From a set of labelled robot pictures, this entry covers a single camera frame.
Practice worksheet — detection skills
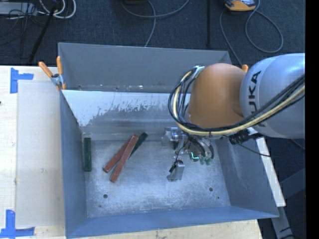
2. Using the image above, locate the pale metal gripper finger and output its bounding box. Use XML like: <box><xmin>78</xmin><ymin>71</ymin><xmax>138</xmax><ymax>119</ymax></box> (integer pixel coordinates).
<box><xmin>166</xmin><ymin>161</ymin><xmax>186</xmax><ymax>182</ymax></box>
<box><xmin>161</xmin><ymin>126</ymin><xmax>179</xmax><ymax>148</ymax></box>

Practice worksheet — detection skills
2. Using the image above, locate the dark green flat block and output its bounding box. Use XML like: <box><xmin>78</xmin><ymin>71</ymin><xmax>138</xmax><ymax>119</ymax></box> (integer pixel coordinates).
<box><xmin>129</xmin><ymin>132</ymin><xmax>149</xmax><ymax>157</ymax></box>
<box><xmin>83</xmin><ymin>137</ymin><xmax>93</xmax><ymax>172</ymax></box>

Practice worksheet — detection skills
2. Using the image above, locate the grey metal bin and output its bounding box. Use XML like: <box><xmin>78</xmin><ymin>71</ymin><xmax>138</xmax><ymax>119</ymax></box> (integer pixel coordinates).
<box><xmin>57</xmin><ymin>42</ymin><xmax>280</xmax><ymax>239</ymax></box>

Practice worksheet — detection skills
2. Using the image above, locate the red-brown flat block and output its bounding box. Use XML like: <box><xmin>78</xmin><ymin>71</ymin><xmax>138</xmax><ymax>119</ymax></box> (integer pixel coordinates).
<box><xmin>110</xmin><ymin>135</ymin><xmax>139</xmax><ymax>183</ymax></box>
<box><xmin>103</xmin><ymin>134</ymin><xmax>136</xmax><ymax>173</ymax></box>

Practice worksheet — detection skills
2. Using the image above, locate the black cylinder on white bracket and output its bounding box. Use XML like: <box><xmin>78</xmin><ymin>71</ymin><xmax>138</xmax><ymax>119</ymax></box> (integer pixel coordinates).
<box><xmin>228</xmin><ymin>126</ymin><xmax>265</xmax><ymax>145</ymax></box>

